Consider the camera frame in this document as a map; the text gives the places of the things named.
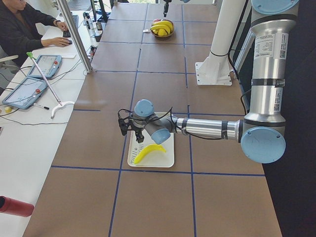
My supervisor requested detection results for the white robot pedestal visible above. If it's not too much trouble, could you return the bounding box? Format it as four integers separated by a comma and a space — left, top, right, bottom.
195, 0, 247, 86

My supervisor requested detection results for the black keyboard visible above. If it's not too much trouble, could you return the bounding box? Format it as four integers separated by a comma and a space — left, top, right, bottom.
62, 14, 79, 38

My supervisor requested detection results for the reacher grabber stick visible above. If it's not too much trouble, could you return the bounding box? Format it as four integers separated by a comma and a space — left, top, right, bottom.
26, 52, 75, 119

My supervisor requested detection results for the red bottle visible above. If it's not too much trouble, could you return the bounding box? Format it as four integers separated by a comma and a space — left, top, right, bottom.
0, 196, 34, 217

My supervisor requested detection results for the black marker pen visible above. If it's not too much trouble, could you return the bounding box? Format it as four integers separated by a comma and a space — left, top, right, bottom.
33, 103, 50, 110

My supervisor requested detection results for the large yellow banana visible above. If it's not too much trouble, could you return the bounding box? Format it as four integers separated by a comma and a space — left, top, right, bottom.
150, 20, 174, 33

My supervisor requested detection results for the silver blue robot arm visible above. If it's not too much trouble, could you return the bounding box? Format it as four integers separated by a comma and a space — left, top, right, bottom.
118, 0, 299, 163

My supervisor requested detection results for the aluminium frame post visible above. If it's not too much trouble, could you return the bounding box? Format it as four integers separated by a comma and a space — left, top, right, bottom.
56, 0, 93, 74

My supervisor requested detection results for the greenish yellow banana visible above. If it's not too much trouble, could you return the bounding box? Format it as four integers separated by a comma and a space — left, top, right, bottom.
134, 144, 166, 164

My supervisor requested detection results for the brown wicker basket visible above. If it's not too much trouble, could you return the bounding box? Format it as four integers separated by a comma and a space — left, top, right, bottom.
150, 19, 175, 38

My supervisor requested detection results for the seated person in black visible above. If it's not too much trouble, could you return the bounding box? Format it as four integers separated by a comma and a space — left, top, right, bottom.
0, 0, 68, 67

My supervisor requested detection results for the small yellow block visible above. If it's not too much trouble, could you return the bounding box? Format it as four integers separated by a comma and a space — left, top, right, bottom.
5, 107, 12, 113

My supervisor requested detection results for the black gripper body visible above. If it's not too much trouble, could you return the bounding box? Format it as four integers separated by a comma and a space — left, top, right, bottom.
118, 116, 143, 136

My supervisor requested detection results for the lower teach pendant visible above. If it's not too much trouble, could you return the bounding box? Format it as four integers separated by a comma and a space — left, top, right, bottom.
2, 77, 47, 109

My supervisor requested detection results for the cream bear tray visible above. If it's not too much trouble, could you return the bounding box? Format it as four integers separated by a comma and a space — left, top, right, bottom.
127, 118, 174, 168

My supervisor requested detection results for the upper teach pendant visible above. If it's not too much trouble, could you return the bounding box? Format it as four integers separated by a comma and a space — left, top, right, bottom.
27, 55, 62, 79

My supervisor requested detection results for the teach pendant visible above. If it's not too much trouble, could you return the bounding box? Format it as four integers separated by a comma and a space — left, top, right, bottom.
2, 77, 47, 109
27, 55, 62, 79

